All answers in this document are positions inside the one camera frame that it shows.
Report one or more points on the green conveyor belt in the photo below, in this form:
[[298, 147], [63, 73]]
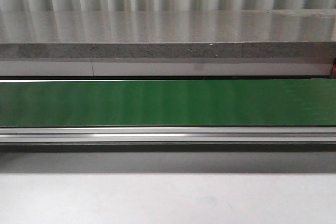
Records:
[[228, 115]]

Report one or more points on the grey stone counter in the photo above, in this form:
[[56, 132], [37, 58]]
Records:
[[168, 44]]

